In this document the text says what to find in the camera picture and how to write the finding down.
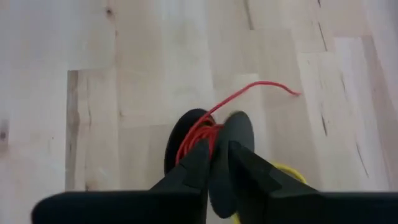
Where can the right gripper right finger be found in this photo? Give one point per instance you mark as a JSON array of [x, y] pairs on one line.
[[295, 208]]

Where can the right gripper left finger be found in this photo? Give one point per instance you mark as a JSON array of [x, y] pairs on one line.
[[140, 208]]

